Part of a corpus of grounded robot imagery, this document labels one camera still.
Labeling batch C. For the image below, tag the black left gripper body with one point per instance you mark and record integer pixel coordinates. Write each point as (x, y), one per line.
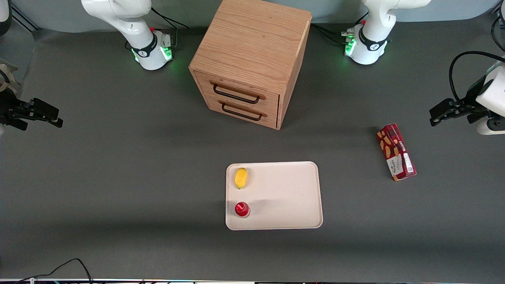
(469, 103)

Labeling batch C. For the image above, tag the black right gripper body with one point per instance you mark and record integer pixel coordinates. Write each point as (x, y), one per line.
(11, 109)

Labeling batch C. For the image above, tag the red tartan cookie box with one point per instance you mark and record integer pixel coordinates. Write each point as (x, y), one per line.
(395, 152)

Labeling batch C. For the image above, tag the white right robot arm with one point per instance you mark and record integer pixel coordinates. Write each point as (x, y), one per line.
(148, 51)

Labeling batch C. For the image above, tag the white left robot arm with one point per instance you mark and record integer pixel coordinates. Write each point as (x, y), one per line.
(369, 49)

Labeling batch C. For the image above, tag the cream plastic tray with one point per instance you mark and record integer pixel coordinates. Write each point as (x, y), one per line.
(280, 197)

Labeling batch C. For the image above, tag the yellow toy lemon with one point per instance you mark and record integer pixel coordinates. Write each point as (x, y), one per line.
(241, 178)

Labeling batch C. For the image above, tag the wooden two-drawer cabinet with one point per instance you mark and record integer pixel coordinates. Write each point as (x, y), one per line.
(252, 47)

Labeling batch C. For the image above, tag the red and white can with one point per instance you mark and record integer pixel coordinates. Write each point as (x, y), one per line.
(242, 209)

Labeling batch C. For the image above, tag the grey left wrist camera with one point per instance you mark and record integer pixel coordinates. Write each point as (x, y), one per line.
(491, 127)

